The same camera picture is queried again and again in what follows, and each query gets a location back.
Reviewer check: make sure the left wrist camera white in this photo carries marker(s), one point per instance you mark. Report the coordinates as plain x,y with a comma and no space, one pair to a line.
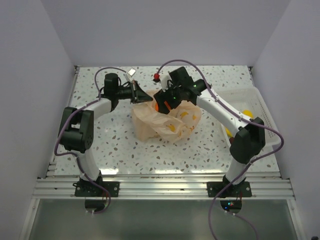
130,73

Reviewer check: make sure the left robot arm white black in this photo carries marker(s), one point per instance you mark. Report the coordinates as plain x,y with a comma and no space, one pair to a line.
76,131

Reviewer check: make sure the fake yellow mango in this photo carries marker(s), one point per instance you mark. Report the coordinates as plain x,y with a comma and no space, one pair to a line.
248,113

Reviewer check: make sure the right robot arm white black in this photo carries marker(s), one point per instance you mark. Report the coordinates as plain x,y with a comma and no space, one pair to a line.
247,134

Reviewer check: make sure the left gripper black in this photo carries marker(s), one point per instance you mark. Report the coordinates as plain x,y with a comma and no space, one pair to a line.
137,95

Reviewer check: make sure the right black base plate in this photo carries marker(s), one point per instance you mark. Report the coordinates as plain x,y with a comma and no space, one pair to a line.
234,191

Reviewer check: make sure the aluminium rail frame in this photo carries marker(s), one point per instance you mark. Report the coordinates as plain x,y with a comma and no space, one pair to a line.
161,170

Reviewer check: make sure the fake yellow banana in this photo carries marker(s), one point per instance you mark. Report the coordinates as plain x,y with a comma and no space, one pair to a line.
229,134

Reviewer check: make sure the white plastic tray basket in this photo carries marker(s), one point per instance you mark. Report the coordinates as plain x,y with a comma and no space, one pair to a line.
250,99

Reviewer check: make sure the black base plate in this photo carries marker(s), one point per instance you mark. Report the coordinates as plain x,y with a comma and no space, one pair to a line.
234,191
87,189

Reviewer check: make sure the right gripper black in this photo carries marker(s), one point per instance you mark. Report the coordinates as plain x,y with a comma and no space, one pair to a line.
161,97

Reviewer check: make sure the fake orange fruit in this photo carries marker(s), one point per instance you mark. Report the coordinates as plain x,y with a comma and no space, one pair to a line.
156,107

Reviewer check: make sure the orange translucent plastic bag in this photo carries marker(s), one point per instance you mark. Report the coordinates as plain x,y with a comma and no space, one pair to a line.
177,125

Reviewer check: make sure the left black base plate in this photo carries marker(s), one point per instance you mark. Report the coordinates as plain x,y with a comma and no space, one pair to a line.
87,189

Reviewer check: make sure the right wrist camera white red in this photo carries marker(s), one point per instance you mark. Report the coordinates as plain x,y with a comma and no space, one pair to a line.
163,80

